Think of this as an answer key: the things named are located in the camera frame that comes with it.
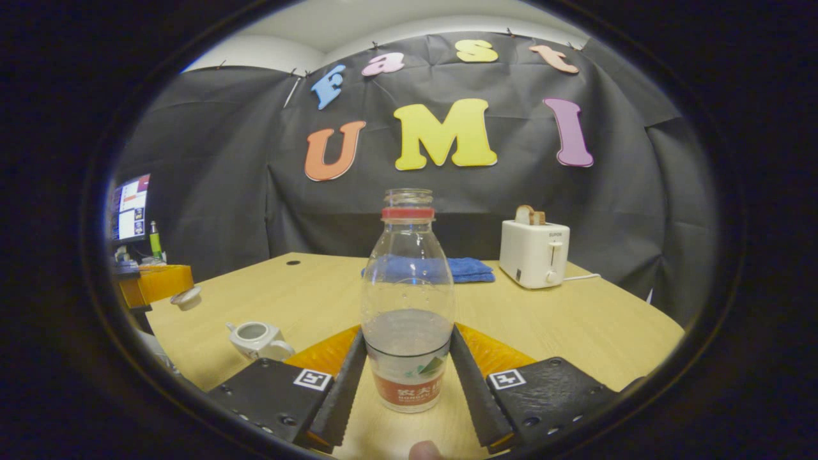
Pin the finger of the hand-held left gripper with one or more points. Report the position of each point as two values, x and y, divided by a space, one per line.
163 281

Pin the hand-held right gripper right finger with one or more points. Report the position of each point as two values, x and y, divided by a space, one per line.
470 396

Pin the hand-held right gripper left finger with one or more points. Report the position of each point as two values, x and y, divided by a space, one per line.
345 396

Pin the white ceramic teacup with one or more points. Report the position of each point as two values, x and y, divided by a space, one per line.
255 338

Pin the clear plastic water bottle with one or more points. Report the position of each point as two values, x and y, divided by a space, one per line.
408 287

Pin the green drink bottle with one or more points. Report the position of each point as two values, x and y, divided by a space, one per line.
155 243

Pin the computer monitor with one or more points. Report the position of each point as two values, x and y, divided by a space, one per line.
132 207

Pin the blue folded towel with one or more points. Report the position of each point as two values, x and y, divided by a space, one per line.
471 269

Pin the white toaster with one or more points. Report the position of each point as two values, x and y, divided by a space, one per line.
530 252

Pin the toast slice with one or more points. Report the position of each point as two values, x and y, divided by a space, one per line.
529 216

